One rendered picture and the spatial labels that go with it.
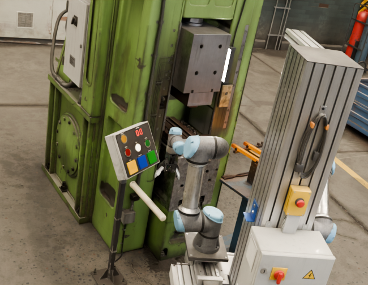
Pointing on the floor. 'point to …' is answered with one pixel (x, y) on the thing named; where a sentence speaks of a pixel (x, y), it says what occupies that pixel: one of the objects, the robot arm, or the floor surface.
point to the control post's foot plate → (116, 279)
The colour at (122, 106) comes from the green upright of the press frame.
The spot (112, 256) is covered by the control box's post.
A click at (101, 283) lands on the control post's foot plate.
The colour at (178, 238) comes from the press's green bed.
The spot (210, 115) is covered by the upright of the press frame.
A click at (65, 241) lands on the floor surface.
